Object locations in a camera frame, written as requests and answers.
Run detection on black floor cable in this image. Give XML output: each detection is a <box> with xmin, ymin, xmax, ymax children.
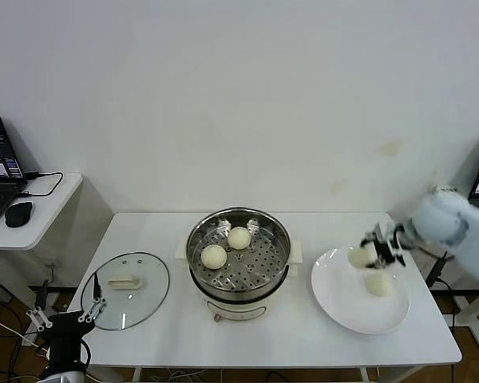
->
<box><xmin>0</xmin><ymin>297</ymin><xmax>39</xmax><ymax>383</ymax></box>

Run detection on black laptop power cable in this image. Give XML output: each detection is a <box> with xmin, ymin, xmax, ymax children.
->
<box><xmin>17</xmin><ymin>170</ymin><xmax>65</xmax><ymax>198</ymax></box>

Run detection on stainless steel steamer basket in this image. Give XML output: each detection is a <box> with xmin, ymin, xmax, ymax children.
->
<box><xmin>186</xmin><ymin>206</ymin><xmax>293</xmax><ymax>303</ymax></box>

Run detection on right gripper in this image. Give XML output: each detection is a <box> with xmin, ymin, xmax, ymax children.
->
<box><xmin>360</xmin><ymin>222</ymin><xmax>411</xmax><ymax>270</ymax></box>

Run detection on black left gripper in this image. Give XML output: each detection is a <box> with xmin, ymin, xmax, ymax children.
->
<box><xmin>25</xmin><ymin>271</ymin><xmax>109</xmax><ymax>373</ymax></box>

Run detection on black computer mouse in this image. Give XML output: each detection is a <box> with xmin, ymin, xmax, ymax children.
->
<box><xmin>5</xmin><ymin>200</ymin><xmax>34</xmax><ymax>228</ymax></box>

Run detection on white round plate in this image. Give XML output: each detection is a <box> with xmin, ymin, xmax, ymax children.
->
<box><xmin>311</xmin><ymin>247</ymin><xmax>411</xmax><ymax>335</ymax></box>

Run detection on glass pot lid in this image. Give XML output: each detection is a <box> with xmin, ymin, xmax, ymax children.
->
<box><xmin>81</xmin><ymin>251</ymin><xmax>172</xmax><ymax>330</ymax></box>

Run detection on cream electric cooker base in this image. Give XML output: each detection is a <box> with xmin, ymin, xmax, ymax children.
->
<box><xmin>176</xmin><ymin>235</ymin><xmax>304</xmax><ymax>322</ymax></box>

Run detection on white cables under table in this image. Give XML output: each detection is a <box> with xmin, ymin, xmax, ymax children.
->
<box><xmin>143</xmin><ymin>368</ymin><xmax>209</xmax><ymax>383</ymax></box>

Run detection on white floor cable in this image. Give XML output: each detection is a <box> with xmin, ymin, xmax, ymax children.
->
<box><xmin>0</xmin><ymin>309</ymin><xmax>39</xmax><ymax>346</ymax></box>

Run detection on white steamed baozi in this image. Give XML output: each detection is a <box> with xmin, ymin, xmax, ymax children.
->
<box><xmin>228</xmin><ymin>226</ymin><xmax>252</xmax><ymax>251</ymax></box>
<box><xmin>347</xmin><ymin>247</ymin><xmax>374</xmax><ymax>270</ymax></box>
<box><xmin>365</xmin><ymin>274</ymin><xmax>394</xmax><ymax>298</ymax></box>
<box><xmin>200</xmin><ymin>244</ymin><xmax>228</xmax><ymax>270</ymax></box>

